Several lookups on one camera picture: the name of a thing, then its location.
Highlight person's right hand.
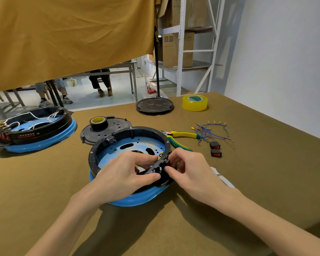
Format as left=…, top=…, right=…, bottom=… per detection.
left=164, top=148, right=239, bottom=209

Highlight person's left hand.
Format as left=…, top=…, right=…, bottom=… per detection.
left=70, top=151, right=161, bottom=211

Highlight blue and black round housing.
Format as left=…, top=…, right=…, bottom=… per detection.
left=88, top=126, right=175, bottom=207

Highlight person's left forearm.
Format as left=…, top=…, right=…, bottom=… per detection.
left=25, top=193, right=102, bottom=256

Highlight person's right forearm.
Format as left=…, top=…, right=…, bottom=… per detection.
left=213, top=188, right=320, bottom=256

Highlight yellow green pliers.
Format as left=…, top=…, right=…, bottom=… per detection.
left=161, top=130, right=202, bottom=153

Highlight white plastic piece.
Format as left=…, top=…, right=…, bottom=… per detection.
left=210, top=166, right=236, bottom=189

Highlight black round cover plate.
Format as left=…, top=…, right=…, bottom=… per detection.
left=80, top=116, right=134, bottom=146

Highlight black stand with round base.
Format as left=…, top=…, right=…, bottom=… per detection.
left=135, top=26, right=174, bottom=115

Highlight black tape roll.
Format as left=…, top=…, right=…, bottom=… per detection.
left=89, top=116, right=108, bottom=131

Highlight yellow clear tape roll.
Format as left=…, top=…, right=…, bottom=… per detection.
left=182, top=94, right=209, bottom=112

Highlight olive brown table cloth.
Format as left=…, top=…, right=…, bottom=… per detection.
left=0, top=92, right=320, bottom=256

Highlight grey metal table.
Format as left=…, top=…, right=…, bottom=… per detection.
left=81, top=60, right=139, bottom=102

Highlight small cardboard box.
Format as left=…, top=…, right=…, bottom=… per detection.
left=162, top=32, right=195, bottom=68

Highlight white metal shelf rack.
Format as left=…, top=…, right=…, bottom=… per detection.
left=143, top=0, right=226, bottom=98

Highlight black metal stand legs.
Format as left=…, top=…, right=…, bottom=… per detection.
left=44, top=79, right=65, bottom=108

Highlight mustard yellow curtain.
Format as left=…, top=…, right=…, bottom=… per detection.
left=0, top=0, right=172, bottom=93

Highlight large cardboard box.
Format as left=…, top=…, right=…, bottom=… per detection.
left=170, top=0, right=209, bottom=28

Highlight bundle of blue wires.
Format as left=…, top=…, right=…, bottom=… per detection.
left=190, top=120, right=235, bottom=147

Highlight blue black housing with wires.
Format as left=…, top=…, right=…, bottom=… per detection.
left=0, top=106, right=78, bottom=153

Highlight white wire bundle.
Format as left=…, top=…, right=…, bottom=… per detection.
left=0, top=110, right=65, bottom=131

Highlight grey metal table frame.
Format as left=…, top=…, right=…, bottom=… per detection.
left=0, top=86, right=38, bottom=122

